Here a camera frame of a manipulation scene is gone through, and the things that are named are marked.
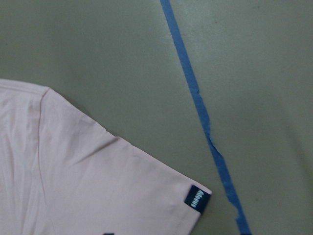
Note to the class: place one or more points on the pink Snoopy t-shirt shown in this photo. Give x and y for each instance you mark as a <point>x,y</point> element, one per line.
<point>62,173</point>

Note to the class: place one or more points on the blue tape strip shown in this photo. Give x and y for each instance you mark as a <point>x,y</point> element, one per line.
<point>204,118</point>

